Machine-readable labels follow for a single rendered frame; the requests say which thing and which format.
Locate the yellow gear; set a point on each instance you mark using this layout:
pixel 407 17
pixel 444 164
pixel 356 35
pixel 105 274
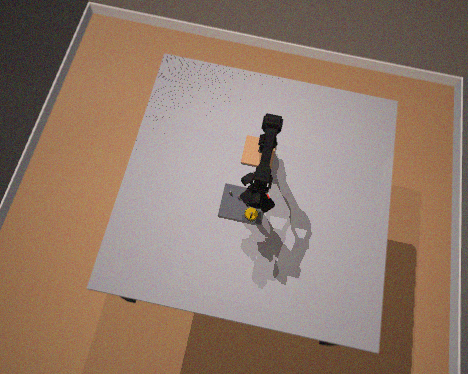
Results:
pixel 251 216

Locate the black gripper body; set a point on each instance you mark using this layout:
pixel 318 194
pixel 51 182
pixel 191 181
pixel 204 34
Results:
pixel 268 204

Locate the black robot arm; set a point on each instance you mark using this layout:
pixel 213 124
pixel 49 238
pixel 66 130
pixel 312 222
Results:
pixel 272 125

